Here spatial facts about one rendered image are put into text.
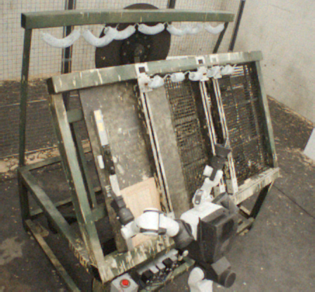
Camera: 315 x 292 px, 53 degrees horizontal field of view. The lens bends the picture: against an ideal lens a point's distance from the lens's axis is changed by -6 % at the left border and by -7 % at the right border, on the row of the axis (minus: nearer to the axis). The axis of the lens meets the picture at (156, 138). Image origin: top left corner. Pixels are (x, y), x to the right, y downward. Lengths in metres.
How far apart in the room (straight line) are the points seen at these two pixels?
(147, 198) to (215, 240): 0.66
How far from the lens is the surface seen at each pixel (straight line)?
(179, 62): 2.54
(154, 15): 2.83
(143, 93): 2.32
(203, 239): 2.00
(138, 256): 2.36
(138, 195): 2.32
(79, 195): 2.05
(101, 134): 2.12
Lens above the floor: 2.70
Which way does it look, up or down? 31 degrees down
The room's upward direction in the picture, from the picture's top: 11 degrees clockwise
